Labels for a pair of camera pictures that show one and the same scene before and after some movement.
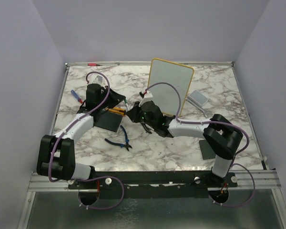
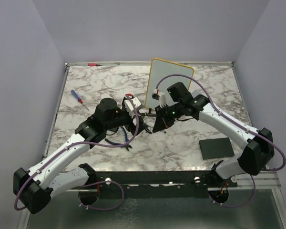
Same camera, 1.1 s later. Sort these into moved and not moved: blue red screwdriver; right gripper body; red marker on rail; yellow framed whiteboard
Moved: right gripper body
Not moved: blue red screwdriver; red marker on rail; yellow framed whiteboard
